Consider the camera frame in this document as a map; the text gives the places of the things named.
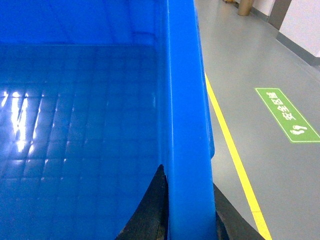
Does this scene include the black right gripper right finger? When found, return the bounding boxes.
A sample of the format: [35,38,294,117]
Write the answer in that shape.
[213,184,264,240]

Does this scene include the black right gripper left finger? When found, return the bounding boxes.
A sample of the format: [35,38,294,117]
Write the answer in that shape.
[116,164,169,240]

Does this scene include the large blue plastic crate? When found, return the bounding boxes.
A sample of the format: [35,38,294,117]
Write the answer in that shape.
[0,0,217,240]

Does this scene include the green floor safety sign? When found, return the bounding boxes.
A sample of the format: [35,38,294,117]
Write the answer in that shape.
[255,87,320,144]

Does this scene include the brass cylindrical plant pot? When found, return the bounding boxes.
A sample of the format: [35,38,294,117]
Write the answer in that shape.
[237,0,254,17]

